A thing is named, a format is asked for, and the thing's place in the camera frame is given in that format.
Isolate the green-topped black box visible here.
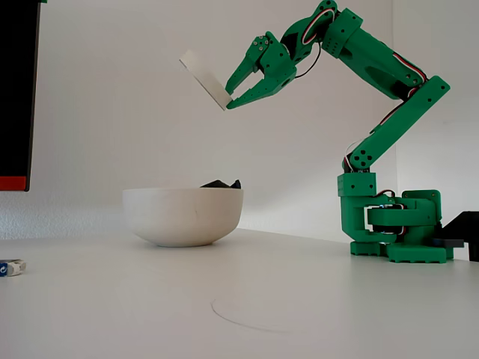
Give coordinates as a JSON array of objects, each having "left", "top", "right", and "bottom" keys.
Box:
[{"left": 0, "top": 0, "right": 49, "bottom": 193}]

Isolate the white masking tape roll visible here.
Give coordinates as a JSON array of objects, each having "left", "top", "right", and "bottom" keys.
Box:
[{"left": 178, "top": 49, "right": 234, "bottom": 112}]

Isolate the blue white eraser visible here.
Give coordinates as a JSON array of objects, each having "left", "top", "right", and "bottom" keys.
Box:
[{"left": 0, "top": 258, "right": 28, "bottom": 279}]

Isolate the white bowl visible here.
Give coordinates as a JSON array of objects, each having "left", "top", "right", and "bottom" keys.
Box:
[{"left": 122, "top": 187, "right": 245, "bottom": 249}]

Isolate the black table clamp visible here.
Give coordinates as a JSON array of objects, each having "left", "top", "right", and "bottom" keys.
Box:
[{"left": 430, "top": 210, "right": 479, "bottom": 263}]

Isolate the black servo cable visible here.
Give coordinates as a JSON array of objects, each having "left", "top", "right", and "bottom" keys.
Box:
[{"left": 294, "top": 40, "right": 323, "bottom": 80}]

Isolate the dark cloth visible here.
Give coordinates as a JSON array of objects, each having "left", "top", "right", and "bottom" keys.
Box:
[{"left": 199, "top": 179, "right": 243, "bottom": 190}]

